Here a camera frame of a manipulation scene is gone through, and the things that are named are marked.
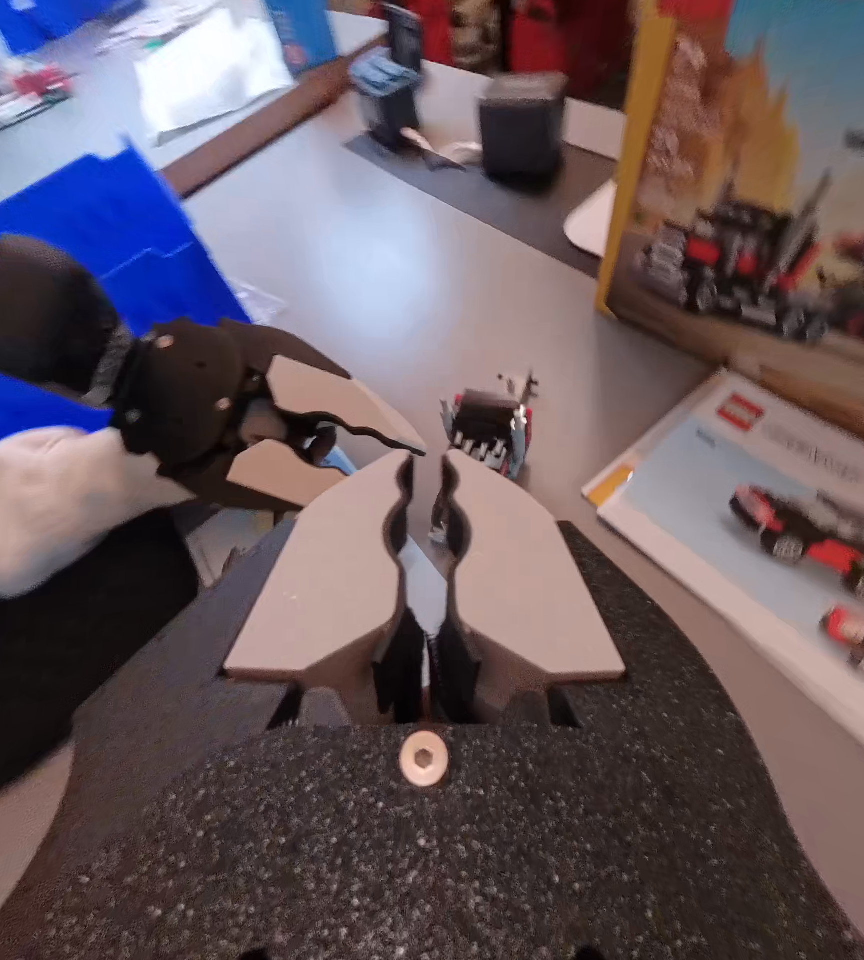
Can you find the flat clear plastic bag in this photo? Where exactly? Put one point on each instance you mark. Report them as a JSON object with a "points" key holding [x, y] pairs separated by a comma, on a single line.
{"points": [[259, 300]]}

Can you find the person's left hand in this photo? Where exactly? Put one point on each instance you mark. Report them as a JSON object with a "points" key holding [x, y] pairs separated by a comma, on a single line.
{"points": [[323, 444]]}

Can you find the black wrist rest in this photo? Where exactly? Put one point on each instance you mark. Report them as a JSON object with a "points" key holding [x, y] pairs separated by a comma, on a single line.
{"points": [[64, 675]]}

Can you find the black cube device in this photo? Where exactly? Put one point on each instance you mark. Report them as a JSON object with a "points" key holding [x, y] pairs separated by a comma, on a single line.
{"points": [[522, 127]]}

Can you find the closed instruction booklets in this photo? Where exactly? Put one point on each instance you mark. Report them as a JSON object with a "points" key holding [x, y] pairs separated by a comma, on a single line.
{"points": [[702, 525]]}

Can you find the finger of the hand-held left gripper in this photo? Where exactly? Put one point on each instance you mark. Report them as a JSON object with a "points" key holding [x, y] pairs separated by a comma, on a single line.
{"points": [[334, 394], [282, 476]]}

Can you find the clear plastic bags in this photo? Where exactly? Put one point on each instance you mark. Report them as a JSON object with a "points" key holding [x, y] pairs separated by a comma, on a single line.
{"points": [[207, 75]]}

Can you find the white round pad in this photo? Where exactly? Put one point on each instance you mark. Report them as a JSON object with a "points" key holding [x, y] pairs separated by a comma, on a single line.
{"points": [[593, 221]]}

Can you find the blue plastic bin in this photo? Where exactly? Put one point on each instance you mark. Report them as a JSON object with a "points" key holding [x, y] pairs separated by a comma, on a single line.
{"points": [[124, 225], [49, 19]]}

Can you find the small blue lego box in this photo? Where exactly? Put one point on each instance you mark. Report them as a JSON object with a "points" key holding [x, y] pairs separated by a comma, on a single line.
{"points": [[301, 34]]}

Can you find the person's left forearm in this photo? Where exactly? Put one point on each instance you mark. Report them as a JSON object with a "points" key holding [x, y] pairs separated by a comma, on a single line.
{"points": [[42, 495]]}

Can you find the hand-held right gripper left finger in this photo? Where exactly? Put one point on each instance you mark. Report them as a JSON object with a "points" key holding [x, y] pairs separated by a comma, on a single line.
{"points": [[319, 592]]}

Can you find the battery charger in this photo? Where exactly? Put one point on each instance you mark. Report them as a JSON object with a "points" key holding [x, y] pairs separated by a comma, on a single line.
{"points": [[391, 97]]}

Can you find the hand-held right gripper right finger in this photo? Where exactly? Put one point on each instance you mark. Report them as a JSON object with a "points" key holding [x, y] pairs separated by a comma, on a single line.
{"points": [[537, 592]]}

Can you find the black red lego truck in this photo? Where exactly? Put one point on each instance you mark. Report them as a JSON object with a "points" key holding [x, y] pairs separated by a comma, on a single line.
{"points": [[488, 420]]}

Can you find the red fabric item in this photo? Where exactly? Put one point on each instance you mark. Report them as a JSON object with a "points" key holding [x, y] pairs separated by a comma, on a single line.
{"points": [[537, 37]]}

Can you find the large lego set box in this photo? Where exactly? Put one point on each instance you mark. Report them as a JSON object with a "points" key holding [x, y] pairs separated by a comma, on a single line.
{"points": [[762, 150]]}

